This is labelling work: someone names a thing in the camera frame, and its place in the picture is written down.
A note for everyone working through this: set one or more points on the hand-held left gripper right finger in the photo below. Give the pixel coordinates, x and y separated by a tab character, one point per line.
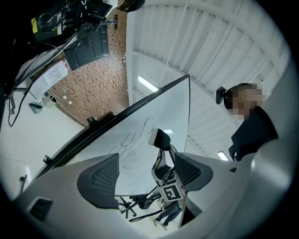
194	172

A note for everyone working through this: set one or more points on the person's head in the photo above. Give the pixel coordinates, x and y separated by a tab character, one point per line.
245	100

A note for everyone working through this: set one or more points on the teal dustpan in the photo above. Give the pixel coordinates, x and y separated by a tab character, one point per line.
36	107

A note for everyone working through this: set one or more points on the black monitor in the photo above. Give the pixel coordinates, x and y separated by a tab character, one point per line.
88	51

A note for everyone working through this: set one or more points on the long ceiling light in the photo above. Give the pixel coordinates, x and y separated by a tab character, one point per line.
148	82
222	155

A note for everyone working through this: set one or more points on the black head camera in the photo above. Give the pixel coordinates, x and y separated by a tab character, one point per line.
220	95

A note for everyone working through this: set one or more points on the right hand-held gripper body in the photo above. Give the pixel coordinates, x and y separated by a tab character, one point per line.
170	192

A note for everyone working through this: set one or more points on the person in black shirt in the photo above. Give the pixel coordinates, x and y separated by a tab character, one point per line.
252	133

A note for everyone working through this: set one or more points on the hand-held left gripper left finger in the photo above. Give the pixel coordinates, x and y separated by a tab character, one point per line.
98	179

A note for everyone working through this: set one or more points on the white whiteboard on black stand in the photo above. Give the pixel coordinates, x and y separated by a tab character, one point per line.
158	109

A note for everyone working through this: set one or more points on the black office chair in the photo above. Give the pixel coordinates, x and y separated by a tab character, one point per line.
142	203

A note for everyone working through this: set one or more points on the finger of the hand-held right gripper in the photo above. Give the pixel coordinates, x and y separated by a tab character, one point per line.
160	163
173	150

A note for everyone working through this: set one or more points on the grey trash bin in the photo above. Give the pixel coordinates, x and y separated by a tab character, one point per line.
47	100

